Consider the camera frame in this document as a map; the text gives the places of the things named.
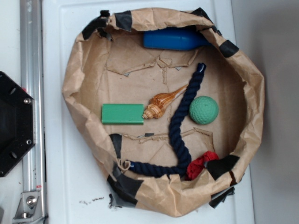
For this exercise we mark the orange striped spiral shell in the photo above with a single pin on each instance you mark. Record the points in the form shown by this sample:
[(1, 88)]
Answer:
[(159, 103)]

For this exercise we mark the brown paper bag bin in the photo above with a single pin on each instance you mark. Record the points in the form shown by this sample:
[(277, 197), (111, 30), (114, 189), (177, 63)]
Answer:
[(109, 64)]

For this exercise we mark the green rectangular block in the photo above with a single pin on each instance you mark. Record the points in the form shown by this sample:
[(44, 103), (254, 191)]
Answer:
[(122, 114)]

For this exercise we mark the green dimpled ball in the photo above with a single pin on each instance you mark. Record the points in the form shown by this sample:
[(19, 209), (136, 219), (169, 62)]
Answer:
[(203, 110)]

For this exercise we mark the red crumpled cloth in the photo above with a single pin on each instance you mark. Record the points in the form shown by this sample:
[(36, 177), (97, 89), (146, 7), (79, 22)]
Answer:
[(197, 165)]

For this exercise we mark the blue plastic bottle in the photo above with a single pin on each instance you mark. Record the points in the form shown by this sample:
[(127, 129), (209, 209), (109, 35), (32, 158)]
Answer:
[(174, 39)]

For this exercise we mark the aluminium extrusion rail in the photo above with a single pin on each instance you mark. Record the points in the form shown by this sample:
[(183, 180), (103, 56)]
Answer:
[(34, 162)]

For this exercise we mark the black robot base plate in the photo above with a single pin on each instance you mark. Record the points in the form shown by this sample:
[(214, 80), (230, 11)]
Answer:
[(17, 132)]

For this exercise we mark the metal corner bracket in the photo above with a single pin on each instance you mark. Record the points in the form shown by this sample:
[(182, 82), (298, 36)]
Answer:
[(29, 209)]

